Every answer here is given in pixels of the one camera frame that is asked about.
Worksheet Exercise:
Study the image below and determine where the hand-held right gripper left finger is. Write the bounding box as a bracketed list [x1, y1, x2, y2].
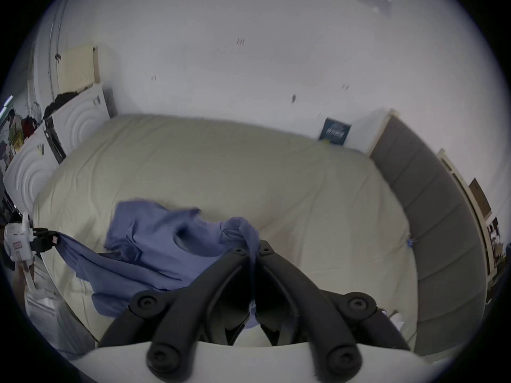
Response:
[98, 248, 257, 380]

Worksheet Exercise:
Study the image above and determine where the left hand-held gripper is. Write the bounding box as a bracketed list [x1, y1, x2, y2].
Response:
[3, 212, 61, 292]

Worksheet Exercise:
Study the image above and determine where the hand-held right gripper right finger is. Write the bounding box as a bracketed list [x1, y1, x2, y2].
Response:
[254, 240, 410, 380]

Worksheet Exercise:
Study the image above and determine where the blue shirt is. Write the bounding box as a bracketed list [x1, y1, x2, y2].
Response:
[55, 200, 262, 330]

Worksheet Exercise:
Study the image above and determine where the person's left hand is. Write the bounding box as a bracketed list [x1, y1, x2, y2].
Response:
[11, 263, 28, 296]

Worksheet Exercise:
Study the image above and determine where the white washing machine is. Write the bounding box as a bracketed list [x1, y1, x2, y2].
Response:
[43, 83, 117, 163]
[2, 128, 61, 210]

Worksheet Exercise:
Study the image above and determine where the bed with beige sheet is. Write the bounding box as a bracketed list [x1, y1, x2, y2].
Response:
[32, 113, 420, 358]

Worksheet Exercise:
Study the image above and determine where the grey padded headboard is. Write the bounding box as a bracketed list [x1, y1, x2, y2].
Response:
[369, 116, 491, 356]

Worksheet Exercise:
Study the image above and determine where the cream ribbed panel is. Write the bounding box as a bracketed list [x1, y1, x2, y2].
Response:
[56, 45, 100, 93]

